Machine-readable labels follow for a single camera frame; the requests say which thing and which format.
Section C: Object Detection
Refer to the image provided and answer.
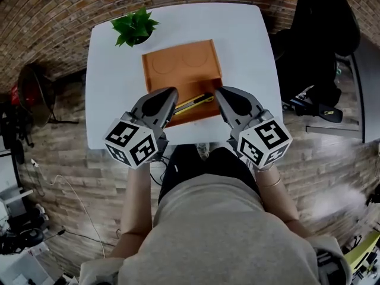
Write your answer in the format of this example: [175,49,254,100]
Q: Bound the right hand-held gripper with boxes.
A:
[214,86,293,171]

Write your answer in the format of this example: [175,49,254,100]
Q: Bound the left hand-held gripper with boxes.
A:
[103,87,180,170]

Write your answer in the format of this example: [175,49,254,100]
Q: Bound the yellow black utility knife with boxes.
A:
[173,91,215,116]

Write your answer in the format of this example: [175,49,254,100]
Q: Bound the orange cardboard box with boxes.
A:
[141,39,224,129]

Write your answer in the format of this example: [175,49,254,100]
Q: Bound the person's right forearm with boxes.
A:
[254,164,316,240]

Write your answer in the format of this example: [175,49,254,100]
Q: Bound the person's left forearm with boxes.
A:
[109,161,156,259]

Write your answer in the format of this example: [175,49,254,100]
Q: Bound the person's grey shoe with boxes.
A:
[196,142,210,161]

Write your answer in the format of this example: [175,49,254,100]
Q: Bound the person's black trousers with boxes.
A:
[157,144,262,205]

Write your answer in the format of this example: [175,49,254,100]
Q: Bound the green potted plant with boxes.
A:
[110,7,161,48]

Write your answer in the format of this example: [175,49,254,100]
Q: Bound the black bag with yellow tag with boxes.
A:
[289,85,344,124]

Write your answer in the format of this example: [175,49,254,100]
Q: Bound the grey metal bar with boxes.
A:
[305,125,360,135]

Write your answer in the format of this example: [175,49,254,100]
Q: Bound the round dark floor fan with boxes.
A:
[17,63,80,128]

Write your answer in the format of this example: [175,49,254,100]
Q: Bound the grey desk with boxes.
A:
[351,36,380,144]

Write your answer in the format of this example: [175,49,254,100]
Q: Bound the person's beige shirt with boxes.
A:
[79,173,353,285]

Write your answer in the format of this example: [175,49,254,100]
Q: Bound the yellow-green chair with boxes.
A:
[347,231,380,275]

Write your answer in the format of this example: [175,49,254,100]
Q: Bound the black cables under table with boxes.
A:
[149,155,172,187]

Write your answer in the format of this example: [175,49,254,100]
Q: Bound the thin gold bracelet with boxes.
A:
[260,172,282,189]

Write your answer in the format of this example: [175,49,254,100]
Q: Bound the white floor cable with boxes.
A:
[30,158,105,258]

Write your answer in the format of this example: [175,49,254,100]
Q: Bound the black floor cable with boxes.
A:
[44,226,117,248]

